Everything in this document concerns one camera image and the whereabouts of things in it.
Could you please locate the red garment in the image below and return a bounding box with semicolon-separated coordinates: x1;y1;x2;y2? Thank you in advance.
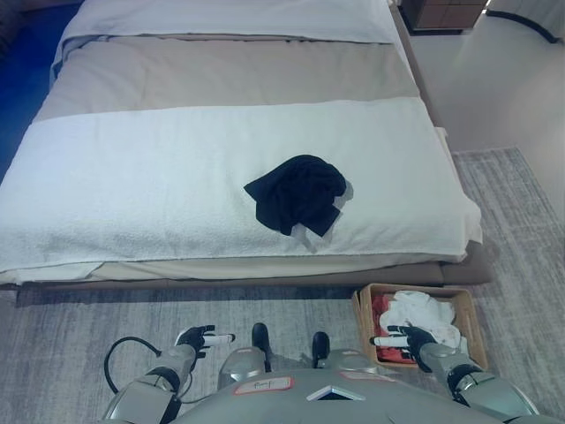
371;294;419;365

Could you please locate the wooden nightstand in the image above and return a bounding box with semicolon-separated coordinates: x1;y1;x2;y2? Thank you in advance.
400;0;489;32

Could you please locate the white clothes pile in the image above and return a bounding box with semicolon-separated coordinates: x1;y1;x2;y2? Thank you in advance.
380;290;470;355

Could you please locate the black garment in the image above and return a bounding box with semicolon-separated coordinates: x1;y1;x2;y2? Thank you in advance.
243;154;350;238

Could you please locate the red-bordered white label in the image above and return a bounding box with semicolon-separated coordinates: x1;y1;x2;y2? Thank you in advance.
233;375;295;396

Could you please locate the black right robot foot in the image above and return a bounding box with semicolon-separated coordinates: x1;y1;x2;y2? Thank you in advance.
311;331;331;368

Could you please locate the white duvet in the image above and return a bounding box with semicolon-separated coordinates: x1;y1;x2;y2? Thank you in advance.
49;0;398;81

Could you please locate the silver left robot leg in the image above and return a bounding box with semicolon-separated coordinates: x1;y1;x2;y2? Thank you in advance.
218;346;271;386

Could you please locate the black left robot foot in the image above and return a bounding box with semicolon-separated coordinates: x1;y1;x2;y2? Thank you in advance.
251;322;271;355

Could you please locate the white bed mattress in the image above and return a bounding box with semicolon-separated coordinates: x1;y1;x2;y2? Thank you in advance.
0;97;483;284

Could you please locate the silver robot leg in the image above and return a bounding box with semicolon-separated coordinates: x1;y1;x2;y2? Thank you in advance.
317;348;381;377
218;346;271;386

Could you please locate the wicker laundry basket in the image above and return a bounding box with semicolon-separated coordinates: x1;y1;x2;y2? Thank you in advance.
351;283;490;369

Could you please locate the grey robot torso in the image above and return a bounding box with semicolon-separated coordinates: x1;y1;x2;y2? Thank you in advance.
169;368;565;424

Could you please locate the beige bed sheet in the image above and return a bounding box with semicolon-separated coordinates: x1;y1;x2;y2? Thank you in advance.
33;34;421;130

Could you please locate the grey carpet rug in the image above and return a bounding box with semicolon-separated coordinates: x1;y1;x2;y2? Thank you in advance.
0;148;565;424

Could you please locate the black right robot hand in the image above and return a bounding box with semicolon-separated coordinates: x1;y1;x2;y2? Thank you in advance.
369;324;438;362

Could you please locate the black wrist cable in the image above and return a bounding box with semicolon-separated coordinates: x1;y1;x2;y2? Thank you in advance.
103;336;163;395

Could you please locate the black curved base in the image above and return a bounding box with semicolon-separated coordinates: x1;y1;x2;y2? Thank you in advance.
484;7;560;45

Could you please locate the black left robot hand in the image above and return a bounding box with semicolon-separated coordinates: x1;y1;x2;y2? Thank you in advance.
175;324;236;360

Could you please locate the black robot foot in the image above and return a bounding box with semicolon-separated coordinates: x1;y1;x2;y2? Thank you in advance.
311;331;331;368
251;322;271;355

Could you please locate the silver right robot leg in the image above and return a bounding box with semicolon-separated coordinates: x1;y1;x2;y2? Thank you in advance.
317;348;381;377

